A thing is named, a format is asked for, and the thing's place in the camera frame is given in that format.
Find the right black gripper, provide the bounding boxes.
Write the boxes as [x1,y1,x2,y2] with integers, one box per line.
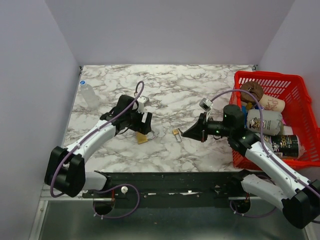
[182,111,233,142]

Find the large brass padlock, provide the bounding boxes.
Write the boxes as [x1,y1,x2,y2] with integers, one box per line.
[135,130,156,144]

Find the small brass padlock with key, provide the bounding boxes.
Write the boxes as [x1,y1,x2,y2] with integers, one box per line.
[172,128,182,143]

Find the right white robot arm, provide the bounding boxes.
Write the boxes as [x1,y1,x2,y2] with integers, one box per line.
[181,104,320,229]

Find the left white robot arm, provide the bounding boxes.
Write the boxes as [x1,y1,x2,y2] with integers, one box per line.
[44,94,153,198]

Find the clear plastic water bottle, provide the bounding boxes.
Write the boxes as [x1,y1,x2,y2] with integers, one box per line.
[79,80,99,109]

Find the brown round wooden block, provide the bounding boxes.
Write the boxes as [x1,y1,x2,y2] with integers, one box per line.
[240,81,264,104]

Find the grey printed pouch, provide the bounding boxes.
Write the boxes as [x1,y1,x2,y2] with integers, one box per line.
[246,109,284,136]

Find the beige printed cylinder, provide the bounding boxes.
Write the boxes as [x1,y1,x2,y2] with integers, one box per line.
[259,94,286,113]

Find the black printed can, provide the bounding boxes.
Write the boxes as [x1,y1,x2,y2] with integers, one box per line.
[263,135,301,159]

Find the red plastic basket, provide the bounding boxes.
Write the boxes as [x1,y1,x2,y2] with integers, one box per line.
[233,71,320,170]

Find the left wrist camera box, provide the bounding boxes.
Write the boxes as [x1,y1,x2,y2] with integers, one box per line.
[137,96,150,113]

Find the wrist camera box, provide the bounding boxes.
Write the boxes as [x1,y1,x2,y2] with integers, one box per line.
[137,96,150,113]
[199,98,213,112]

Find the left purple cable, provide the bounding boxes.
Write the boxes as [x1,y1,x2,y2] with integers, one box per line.
[49,80,146,220]

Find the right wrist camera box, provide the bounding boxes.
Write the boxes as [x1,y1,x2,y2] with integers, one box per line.
[199,98,213,112]

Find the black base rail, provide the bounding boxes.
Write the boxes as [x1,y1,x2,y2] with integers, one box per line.
[82,169,281,218]

